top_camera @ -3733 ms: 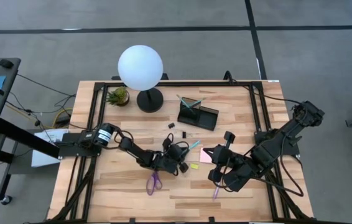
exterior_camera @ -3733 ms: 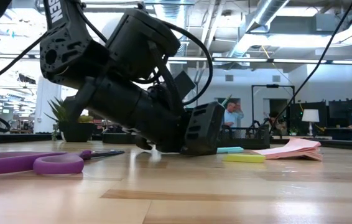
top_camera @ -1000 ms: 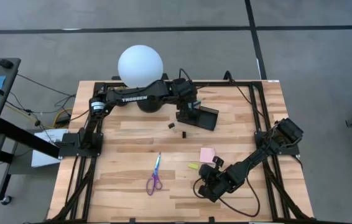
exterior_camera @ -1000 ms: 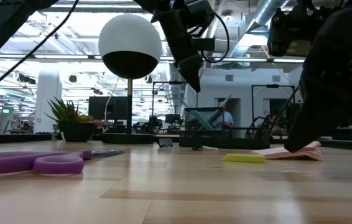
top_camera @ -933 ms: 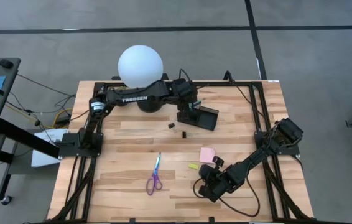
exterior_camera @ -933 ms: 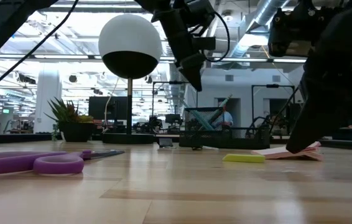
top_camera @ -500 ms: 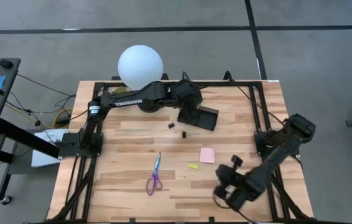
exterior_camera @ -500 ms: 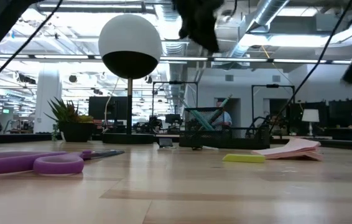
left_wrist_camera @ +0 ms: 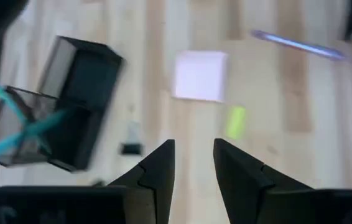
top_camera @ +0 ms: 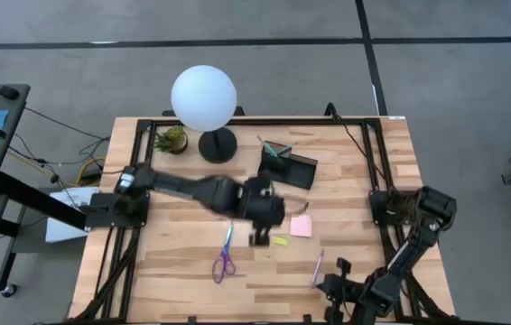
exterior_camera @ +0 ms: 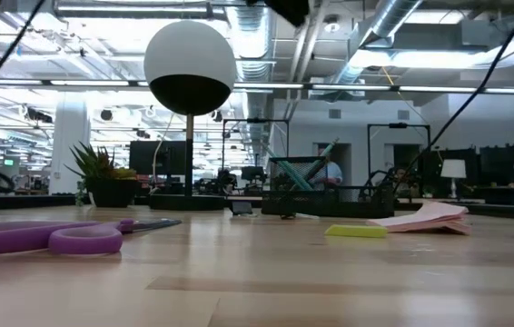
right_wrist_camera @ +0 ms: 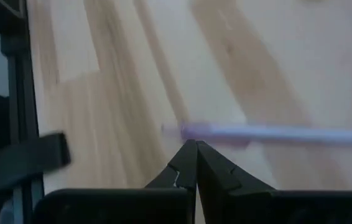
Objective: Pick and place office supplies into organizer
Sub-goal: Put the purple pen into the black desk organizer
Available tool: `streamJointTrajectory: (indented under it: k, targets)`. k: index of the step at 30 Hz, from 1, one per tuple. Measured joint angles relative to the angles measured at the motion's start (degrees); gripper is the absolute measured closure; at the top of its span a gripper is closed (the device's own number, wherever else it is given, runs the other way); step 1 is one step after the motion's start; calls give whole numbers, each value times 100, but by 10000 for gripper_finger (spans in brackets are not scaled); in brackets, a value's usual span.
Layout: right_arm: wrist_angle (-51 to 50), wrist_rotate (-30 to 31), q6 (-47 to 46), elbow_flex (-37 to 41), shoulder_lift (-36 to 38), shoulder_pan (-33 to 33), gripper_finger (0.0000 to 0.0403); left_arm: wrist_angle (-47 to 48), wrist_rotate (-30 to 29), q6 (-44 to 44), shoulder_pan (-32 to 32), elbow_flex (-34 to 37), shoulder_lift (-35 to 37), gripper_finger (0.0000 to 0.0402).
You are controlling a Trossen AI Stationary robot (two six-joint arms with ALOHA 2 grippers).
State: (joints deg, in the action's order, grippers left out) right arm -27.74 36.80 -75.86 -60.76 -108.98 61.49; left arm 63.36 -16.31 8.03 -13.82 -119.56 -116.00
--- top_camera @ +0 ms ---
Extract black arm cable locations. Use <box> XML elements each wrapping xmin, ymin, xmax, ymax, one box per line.
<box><xmin>322</xmin><ymin>102</ymin><xmax>395</xmax><ymax>193</ymax></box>

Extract white globe table lamp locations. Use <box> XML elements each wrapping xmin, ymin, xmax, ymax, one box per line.
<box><xmin>170</xmin><ymin>65</ymin><xmax>238</xmax><ymax>164</ymax></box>

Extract purple pen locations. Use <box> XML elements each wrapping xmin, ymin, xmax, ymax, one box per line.
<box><xmin>309</xmin><ymin>248</ymin><xmax>326</xmax><ymax>291</ymax></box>

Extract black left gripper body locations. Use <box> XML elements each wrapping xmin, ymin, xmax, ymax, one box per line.
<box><xmin>234</xmin><ymin>172</ymin><xmax>286</xmax><ymax>228</ymax></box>

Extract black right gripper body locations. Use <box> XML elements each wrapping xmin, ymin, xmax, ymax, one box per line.
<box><xmin>318</xmin><ymin>272</ymin><xmax>370</xmax><ymax>311</ymax></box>

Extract black metal table frame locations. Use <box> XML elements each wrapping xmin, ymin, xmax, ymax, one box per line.
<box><xmin>68</xmin><ymin>103</ymin><xmax>460</xmax><ymax>325</ymax></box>

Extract green pencil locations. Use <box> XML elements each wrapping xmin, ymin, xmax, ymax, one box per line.
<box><xmin>255</xmin><ymin>134</ymin><xmax>280</xmax><ymax>157</ymax></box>
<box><xmin>265</xmin><ymin>143</ymin><xmax>294</xmax><ymax>158</ymax></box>

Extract white paper sheet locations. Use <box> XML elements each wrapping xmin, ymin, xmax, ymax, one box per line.
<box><xmin>44</xmin><ymin>186</ymin><xmax>99</xmax><ymax>245</ymax></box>

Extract black computer mouse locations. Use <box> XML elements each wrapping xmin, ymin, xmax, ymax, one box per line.
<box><xmin>0</xmin><ymin>85</ymin><xmax>22</xmax><ymax>101</ymax></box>

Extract pink sticky note pad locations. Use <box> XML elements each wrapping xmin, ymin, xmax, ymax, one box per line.
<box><xmin>289</xmin><ymin>213</ymin><xmax>314</xmax><ymax>239</ymax></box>

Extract potted succulent plant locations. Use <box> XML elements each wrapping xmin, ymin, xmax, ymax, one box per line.
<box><xmin>153</xmin><ymin>125</ymin><xmax>190</xmax><ymax>156</ymax></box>

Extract purple handled scissors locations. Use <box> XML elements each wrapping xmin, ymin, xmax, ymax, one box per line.
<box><xmin>211</xmin><ymin>222</ymin><xmax>237</xmax><ymax>285</ymax></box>

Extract black mesh desk organizer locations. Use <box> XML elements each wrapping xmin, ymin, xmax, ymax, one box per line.
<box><xmin>257</xmin><ymin>140</ymin><xmax>319</xmax><ymax>191</ymax></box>

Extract black side desk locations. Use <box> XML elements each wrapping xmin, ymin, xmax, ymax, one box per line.
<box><xmin>0</xmin><ymin>83</ymin><xmax>88</xmax><ymax>299</ymax></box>

